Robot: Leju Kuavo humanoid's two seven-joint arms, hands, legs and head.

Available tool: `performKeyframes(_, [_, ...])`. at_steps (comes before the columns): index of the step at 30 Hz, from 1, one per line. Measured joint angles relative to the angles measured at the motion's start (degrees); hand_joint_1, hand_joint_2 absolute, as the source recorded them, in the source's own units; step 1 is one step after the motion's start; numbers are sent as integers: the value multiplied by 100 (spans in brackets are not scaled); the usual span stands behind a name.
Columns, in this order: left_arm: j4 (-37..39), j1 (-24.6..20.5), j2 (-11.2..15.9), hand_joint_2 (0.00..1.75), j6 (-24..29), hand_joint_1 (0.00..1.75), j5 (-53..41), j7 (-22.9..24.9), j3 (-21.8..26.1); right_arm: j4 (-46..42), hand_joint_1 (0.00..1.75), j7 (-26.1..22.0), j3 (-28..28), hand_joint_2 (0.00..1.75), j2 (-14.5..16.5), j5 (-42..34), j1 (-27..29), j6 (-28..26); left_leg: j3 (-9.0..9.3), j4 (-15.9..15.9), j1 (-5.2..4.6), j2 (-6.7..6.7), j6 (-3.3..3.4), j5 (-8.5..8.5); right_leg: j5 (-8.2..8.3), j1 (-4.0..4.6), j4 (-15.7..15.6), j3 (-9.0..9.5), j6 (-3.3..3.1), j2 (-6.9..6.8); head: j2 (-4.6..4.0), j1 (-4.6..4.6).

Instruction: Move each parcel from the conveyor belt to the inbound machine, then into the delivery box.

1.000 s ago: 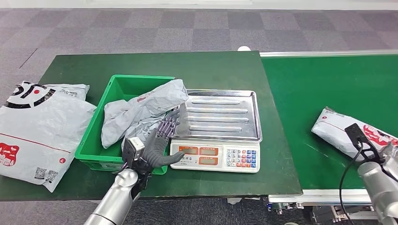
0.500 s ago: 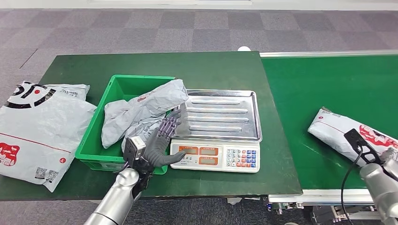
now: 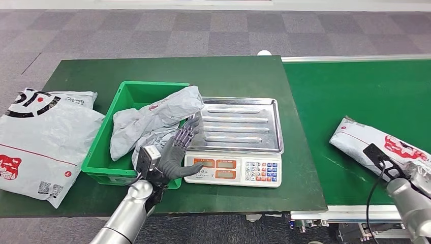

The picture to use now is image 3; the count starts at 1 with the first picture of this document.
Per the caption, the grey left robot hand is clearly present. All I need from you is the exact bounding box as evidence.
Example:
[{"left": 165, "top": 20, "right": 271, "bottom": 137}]
[{"left": 157, "top": 116, "right": 204, "bottom": 180}]

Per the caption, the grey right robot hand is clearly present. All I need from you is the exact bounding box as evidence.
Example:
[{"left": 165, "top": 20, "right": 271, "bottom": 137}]
[{"left": 403, "top": 161, "right": 431, "bottom": 199}]

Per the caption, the long grey parcel red print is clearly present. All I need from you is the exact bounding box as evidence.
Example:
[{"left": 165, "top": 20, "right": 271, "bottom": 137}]
[{"left": 110, "top": 85, "right": 205, "bottom": 162}]

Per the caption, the plump white parcel red print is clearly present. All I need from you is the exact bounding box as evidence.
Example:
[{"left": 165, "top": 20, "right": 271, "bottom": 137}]
[{"left": 329, "top": 116, "right": 431, "bottom": 182}]

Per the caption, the green conveyor belt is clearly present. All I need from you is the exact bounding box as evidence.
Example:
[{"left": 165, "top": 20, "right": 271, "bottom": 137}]
[{"left": 284, "top": 59, "right": 431, "bottom": 206}]

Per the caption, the white electronic scale steel tray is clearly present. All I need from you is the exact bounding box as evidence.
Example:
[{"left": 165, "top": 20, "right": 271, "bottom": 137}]
[{"left": 183, "top": 97, "right": 285, "bottom": 188}]

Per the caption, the green plastic crate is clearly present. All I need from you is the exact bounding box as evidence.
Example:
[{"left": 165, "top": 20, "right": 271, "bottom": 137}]
[{"left": 81, "top": 80, "right": 191, "bottom": 190}]

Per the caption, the large white mailer red print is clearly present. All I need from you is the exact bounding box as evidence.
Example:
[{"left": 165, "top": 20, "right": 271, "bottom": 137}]
[{"left": 0, "top": 104, "right": 106, "bottom": 209}]

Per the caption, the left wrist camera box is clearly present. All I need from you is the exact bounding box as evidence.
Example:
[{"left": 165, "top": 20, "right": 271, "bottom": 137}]
[{"left": 136, "top": 145, "right": 162, "bottom": 179}]

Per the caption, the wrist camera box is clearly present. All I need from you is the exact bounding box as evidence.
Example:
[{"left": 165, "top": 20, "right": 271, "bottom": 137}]
[
  {"left": 363, "top": 143, "right": 407, "bottom": 181},
  {"left": 136, "top": 145, "right": 162, "bottom": 179}
]

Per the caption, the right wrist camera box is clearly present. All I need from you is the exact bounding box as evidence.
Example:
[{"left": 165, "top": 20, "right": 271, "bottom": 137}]
[{"left": 363, "top": 143, "right": 407, "bottom": 181}]

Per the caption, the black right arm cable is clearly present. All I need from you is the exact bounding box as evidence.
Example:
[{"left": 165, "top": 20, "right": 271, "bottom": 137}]
[{"left": 366, "top": 161, "right": 387, "bottom": 244}]

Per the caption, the white mailer black ring logo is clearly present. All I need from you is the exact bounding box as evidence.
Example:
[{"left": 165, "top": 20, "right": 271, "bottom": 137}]
[{"left": 5, "top": 88, "right": 98, "bottom": 119}]

